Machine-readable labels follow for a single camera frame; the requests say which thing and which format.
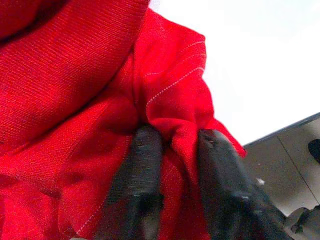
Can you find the long red garment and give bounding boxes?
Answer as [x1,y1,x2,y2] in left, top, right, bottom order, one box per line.
[0,0,247,240]

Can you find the light grey table black legs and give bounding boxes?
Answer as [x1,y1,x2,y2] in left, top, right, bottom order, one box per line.
[147,0,320,150]

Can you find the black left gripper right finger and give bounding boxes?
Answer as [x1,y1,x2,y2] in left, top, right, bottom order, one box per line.
[197,128,291,240]

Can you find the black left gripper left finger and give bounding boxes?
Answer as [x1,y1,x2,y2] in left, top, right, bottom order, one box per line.
[97,124,166,240]

